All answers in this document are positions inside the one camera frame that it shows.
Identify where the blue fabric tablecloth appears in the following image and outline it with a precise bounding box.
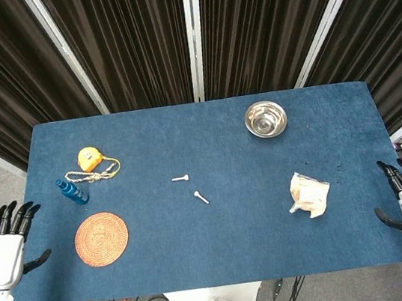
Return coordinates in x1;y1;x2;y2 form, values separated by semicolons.
0;70;402;301

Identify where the stainless steel bowl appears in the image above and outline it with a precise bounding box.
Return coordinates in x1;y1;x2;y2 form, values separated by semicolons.
242;97;291;142

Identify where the yellow tape measure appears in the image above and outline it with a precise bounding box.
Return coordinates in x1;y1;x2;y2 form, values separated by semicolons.
75;142;123;183

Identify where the blue spray bottle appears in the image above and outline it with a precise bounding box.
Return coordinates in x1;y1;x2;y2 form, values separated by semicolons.
54;174;91;210

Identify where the round woven rattan coaster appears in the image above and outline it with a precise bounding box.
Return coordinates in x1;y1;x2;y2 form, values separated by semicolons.
70;208;133;270

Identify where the knotted beige rope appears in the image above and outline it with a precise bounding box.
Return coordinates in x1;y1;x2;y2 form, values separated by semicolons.
63;159;121;188

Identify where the crumpled clear plastic packet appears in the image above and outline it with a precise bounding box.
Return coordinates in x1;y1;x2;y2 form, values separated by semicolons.
283;167;335;223

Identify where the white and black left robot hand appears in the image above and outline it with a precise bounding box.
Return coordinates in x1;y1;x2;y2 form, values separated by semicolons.
0;196;58;294

